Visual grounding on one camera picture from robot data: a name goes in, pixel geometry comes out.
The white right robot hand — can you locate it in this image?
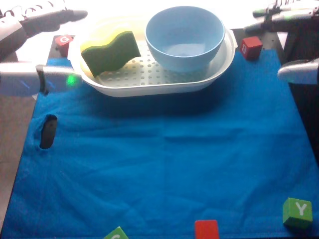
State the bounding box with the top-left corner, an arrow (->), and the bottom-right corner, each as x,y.
243,2 -> 319,85

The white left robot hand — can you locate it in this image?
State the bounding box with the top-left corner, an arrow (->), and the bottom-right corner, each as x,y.
0,0 -> 88,97

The yellow and green sponge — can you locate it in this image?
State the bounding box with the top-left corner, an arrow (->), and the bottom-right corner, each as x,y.
79,23 -> 142,78

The light blue bowl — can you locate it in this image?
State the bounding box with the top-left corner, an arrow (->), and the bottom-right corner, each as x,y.
144,6 -> 226,73

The red block with letter B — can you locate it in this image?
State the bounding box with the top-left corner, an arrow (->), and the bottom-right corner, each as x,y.
240,36 -> 264,60

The red block with letter G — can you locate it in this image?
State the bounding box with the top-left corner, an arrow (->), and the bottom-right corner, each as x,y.
54,34 -> 75,57

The white perforated plastic tray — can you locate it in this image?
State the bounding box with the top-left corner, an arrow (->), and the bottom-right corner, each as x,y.
67,14 -> 237,98

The green block with letter Y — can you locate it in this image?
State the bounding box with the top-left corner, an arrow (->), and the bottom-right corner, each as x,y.
282,197 -> 314,231

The blue table cloth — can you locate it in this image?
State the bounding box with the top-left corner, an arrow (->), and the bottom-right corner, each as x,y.
0,49 -> 319,239

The plain red toy block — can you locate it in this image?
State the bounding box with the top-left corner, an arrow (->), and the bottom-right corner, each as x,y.
194,220 -> 220,239

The green block with letter C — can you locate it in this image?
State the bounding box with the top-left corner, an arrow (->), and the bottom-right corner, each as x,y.
103,226 -> 129,239

